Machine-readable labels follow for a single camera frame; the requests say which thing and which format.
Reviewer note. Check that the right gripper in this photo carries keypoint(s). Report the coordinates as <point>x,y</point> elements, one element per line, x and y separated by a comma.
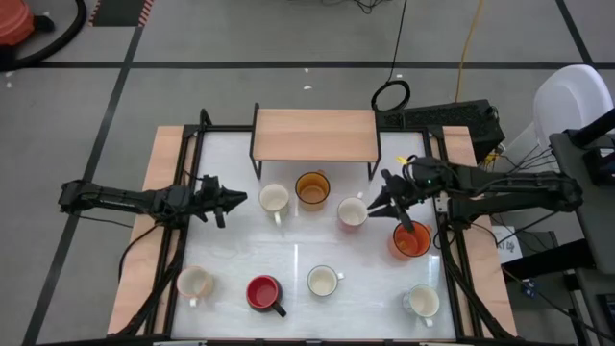
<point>406,190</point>

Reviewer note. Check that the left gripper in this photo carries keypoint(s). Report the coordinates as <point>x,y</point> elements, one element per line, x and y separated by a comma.
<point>209,202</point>

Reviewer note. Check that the red mug white inside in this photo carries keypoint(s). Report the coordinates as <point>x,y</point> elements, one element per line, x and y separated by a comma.
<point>352,212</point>

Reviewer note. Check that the light green mug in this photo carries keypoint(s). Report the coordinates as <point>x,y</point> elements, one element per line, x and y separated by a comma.
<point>274,197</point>

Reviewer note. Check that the orange ribbed mug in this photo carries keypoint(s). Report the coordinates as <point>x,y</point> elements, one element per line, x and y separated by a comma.
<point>417,244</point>

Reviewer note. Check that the amber yellow mug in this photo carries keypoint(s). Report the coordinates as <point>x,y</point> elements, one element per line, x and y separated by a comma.
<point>312,192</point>

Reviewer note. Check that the peach patterned mug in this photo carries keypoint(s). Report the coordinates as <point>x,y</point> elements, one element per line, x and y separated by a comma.
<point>194,282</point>

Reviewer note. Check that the blue white flower mug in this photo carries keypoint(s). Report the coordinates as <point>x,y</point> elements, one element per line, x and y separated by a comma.
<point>323,281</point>

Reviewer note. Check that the white teal lattice mug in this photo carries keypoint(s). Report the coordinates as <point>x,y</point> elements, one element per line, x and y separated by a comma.
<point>423,302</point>

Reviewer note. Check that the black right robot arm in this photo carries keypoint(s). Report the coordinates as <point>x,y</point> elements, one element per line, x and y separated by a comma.
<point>519,185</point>

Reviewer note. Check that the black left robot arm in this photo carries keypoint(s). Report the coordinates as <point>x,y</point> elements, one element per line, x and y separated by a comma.
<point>120,198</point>

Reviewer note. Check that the yellow tag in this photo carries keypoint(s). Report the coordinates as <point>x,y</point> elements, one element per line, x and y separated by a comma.
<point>401,160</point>

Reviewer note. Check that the wooden shelf black metal legs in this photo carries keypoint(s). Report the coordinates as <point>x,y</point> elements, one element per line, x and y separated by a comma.
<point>314,134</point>

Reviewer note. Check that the black computer case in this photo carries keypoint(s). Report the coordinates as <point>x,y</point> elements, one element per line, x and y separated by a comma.
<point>447,115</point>

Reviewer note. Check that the white printed paper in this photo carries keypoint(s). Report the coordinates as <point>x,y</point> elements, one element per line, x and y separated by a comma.
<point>507,247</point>

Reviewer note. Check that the blue tag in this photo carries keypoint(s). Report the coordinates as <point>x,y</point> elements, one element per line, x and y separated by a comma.
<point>529,288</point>

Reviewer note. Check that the white chair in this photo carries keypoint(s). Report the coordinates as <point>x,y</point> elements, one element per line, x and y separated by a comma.
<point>567,101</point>

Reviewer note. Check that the dark grey desk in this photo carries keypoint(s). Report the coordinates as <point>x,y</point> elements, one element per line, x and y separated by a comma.
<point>598,226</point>

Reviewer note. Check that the black mat striped edge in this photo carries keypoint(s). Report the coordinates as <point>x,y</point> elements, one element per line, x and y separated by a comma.
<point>117,12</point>

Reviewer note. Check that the black box device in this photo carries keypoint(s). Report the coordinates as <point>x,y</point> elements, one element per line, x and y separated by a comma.
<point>600,165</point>

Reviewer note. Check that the black angled bar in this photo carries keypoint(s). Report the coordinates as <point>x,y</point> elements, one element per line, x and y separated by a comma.
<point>593,127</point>

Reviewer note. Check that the orange vacuum cleaner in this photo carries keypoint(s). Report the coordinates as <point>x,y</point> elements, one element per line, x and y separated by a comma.
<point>14,21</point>

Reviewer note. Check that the black aluminium table frame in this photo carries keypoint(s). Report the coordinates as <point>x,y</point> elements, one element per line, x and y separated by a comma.
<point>460,307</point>

